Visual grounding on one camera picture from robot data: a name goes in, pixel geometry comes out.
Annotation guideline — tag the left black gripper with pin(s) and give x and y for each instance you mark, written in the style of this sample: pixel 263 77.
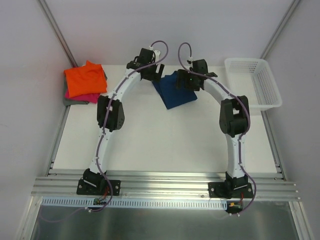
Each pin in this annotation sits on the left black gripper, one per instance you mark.
pixel 154 74

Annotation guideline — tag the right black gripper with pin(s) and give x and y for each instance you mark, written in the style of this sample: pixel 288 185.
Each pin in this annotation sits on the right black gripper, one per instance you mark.
pixel 182 81

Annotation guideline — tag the blue t-shirt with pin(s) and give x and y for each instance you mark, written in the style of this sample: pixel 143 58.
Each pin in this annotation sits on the blue t-shirt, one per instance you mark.
pixel 170 95

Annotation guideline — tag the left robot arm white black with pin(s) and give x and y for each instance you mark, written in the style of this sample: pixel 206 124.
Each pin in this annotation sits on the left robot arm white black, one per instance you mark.
pixel 110 111

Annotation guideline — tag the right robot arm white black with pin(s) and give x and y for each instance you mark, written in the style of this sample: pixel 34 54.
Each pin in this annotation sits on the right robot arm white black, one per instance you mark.
pixel 234 121

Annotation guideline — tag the pink folded t-shirt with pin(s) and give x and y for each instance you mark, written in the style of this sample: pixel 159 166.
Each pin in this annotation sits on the pink folded t-shirt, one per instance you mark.
pixel 91 97

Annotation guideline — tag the white plastic basket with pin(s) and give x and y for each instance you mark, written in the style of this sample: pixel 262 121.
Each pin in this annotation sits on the white plastic basket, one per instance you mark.
pixel 253 78

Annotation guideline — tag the orange folded t-shirt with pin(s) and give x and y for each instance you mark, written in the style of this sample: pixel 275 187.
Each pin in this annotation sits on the orange folded t-shirt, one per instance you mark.
pixel 88 70

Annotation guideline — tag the grey folded t-shirt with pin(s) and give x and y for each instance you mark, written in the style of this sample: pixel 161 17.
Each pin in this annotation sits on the grey folded t-shirt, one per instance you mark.
pixel 75 102

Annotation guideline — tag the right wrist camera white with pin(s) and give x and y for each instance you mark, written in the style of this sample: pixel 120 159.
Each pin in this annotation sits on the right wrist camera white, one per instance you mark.
pixel 190 63

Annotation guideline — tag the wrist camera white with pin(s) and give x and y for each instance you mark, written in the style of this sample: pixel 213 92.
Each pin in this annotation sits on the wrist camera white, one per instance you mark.
pixel 156 54
pixel 190 63

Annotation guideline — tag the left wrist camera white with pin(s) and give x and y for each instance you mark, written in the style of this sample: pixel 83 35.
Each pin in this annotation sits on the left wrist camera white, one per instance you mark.
pixel 156 54

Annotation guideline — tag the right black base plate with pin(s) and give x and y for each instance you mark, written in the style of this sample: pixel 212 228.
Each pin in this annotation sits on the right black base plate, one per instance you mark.
pixel 222 190

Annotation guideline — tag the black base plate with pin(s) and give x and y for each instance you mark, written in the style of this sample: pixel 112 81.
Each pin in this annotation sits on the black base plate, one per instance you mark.
pixel 112 186
pixel 222 190

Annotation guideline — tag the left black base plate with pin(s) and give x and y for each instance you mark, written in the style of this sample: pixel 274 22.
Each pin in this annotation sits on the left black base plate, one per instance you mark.
pixel 112 186

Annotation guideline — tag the aluminium mounting rail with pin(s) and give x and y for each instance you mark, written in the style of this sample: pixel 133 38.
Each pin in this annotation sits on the aluminium mounting rail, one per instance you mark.
pixel 165 185

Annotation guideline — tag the white slotted cable duct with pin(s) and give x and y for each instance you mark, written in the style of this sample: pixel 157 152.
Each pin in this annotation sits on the white slotted cable duct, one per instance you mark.
pixel 88 202

